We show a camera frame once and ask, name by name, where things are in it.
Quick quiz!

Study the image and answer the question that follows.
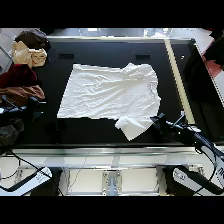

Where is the black cable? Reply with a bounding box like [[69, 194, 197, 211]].
[[195, 145, 224, 195], [0, 149, 51, 182]]

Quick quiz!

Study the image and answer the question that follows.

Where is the dark red garment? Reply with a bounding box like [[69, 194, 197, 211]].
[[0, 63, 40, 89]]

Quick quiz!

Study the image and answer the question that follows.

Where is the silver frame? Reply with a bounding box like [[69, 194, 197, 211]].
[[0, 145, 224, 197]]

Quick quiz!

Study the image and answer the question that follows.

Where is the rust brown garment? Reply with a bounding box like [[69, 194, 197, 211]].
[[0, 84, 46, 108]]

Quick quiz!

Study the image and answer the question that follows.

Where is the dark grey garment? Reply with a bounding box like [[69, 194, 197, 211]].
[[0, 117, 26, 148]]

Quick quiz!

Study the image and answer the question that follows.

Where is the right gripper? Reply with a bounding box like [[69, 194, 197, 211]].
[[150, 112, 177, 135]]

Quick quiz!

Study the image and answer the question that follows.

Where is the dark brown garment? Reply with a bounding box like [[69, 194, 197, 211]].
[[14, 29, 52, 52]]

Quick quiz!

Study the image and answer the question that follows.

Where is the black garment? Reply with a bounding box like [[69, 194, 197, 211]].
[[202, 29, 224, 69]]

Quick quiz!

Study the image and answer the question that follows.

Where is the white T-shirt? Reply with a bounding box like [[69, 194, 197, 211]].
[[56, 62, 162, 142]]

